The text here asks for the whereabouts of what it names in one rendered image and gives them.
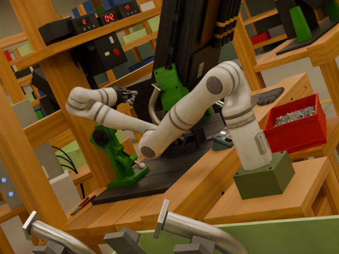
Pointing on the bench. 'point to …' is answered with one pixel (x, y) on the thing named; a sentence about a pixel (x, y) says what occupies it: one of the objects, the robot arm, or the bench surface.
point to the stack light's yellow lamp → (97, 3)
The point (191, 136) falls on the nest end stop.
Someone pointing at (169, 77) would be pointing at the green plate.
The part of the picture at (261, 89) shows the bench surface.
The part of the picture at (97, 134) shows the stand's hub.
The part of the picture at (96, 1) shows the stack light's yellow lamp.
